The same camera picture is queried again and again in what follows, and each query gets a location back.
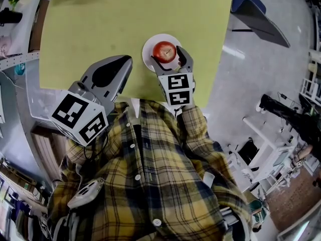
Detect yellow plaid shirt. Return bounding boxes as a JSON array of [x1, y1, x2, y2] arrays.
[[47, 99, 253, 241]]

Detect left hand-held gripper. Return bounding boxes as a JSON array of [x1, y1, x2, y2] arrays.
[[48, 55, 134, 147]]

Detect red apple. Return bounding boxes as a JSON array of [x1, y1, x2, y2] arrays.
[[152, 41, 177, 64]]

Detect white chest device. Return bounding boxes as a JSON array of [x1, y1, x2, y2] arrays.
[[67, 179, 105, 209]]

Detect blue grey chair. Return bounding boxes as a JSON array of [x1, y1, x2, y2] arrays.
[[230, 0, 291, 48]]

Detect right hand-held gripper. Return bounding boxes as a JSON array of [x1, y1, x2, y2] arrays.
[[150, 45, 197, 108]]

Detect person's left forearm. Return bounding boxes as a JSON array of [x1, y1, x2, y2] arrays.
[[65, 137, 101, 167]]

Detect thin black cable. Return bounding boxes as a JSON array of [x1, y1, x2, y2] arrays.
[[83, 132, 109, 161]]

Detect black bag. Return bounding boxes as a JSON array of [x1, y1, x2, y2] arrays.
[[0, 8, 24, 27]]

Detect black pouch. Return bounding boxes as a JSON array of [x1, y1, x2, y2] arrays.
[[237, 138, 259, 166]]

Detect white desk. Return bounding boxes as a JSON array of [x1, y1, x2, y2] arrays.
[[242, 116, 297, 183]]

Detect brown wooden crate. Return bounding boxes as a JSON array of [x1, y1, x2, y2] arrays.
[[31, 126, 69, 183]]

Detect white tag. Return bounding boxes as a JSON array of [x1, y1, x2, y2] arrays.
[[203, 172, 216, 188]]

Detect white perforated rail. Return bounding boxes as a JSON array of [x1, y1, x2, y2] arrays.
[[0, 51, 41, 72]]

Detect person's right forearm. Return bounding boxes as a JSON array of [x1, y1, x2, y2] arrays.
[[175, 104, 219, 150]]

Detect clear plastic bin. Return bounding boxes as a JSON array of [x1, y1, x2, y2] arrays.
[[28, 87, 66, 122]]

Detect white plate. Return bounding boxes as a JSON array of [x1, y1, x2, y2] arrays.
[[141, 33, 183, 73]]

